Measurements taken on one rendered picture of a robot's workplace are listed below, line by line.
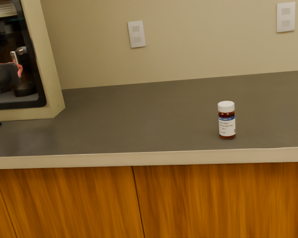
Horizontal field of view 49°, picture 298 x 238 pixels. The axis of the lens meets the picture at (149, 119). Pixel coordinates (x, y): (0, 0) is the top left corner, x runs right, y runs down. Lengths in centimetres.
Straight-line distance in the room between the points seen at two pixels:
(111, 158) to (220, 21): 83
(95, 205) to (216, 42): 87
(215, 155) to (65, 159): 42
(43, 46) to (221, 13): 74
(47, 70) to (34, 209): 49
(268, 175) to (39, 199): 69
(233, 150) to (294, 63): 79
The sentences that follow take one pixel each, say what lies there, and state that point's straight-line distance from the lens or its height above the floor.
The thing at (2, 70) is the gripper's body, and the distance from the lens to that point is 111.
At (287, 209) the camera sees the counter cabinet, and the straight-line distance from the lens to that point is 100.
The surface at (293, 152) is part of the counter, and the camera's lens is 87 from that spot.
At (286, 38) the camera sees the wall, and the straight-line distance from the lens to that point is 153.
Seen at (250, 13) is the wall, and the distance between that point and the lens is 150.
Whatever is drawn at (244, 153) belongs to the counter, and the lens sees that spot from 86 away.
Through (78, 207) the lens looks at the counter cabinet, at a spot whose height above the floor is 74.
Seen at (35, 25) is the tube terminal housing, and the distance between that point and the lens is 125.
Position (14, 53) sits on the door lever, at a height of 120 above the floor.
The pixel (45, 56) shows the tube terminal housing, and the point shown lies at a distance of 128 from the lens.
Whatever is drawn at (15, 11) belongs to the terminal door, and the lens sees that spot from 122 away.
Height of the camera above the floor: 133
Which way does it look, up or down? 21 degrees down
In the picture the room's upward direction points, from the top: 8 degrees counter-clockwise
